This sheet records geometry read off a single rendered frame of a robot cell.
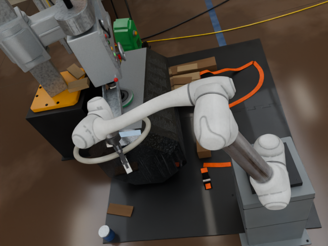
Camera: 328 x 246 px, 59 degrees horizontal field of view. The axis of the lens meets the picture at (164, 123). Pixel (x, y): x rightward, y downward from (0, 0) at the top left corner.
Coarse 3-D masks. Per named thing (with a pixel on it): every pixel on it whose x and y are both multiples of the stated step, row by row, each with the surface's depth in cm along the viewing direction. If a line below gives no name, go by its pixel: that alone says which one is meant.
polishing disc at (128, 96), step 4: (120, 88) 245; (124, 88) 243; (128, 88) 242; (124, 92) 240; (128, 92) 239; (128, 96) 236; (132, 96) 237; (124, 100) 234; (128, 100) 233; (124, 104) 232
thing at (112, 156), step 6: (144, 120) 176; (150, 126) 168; (144, 132) 161; (138, 138) 157; (144, 138) 160; (132, 144) 154; (78, 150) 171; (126, 150) 152; (78, 156) 162; (108, 156) 151; (114, 156) 151; (84, 162) 156; (90, 162) 154; (96, 162) 153
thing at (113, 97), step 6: (102, 90) 212; (108, 90) 217; (114, 90) 215; (102, 96) 208; (108, 96) 213; (114, 96) 211; (120, 96) 207; (108, 102) 208; (114, 102) 206; (120, 102) 199; (114, 108) 202; (120, 108) 194; (114, 114) 199; (120, 114) 191
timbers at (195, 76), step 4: (196, 72) 329; (176, 76) 333; (180, 76) 332; (184, 76) 330; (188, 76) 328; (192, 76) 326; (196, 76) 325; (200, 76) 327; (192, 80) 324; (196, 80) 321; (184, 84) 321; (176, 88) 321
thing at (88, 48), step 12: (96, 24) 187; (72, 36) 185; (84, 36) 183; (96, 36) 184; (72, 48) 187; (84, 48) 189; (96, 48) 191; (84, 60) 195; (96, 60) 197; (108, 60) 199; (96, 72) 204; (108, 72) 206; (120, 72) 211; (96, 84) 212
